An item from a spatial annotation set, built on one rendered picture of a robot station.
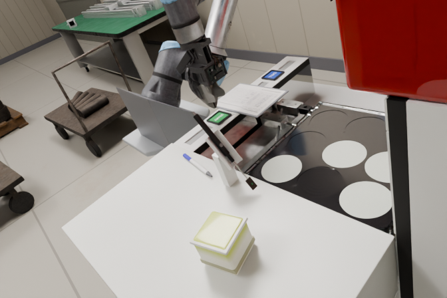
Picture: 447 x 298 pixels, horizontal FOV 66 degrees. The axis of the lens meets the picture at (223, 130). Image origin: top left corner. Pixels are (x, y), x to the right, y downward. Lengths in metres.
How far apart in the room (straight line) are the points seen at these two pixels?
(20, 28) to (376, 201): 10.15
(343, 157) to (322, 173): 0.07
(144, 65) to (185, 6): 2.94
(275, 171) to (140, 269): 0.38
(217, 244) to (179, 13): 0.54
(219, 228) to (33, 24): 10.13
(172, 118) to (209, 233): 0.66
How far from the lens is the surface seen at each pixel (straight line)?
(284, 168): 0.87
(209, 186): 0.79
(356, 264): 0.59
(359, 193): 0.78
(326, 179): 0.82
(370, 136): 0.92
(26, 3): 10.56
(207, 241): 0.59
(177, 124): 1.21
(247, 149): 1.00
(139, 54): 3.76
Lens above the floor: 1.46
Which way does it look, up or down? 31 degrees down
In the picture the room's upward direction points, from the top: 21 degrees counter-clockwise
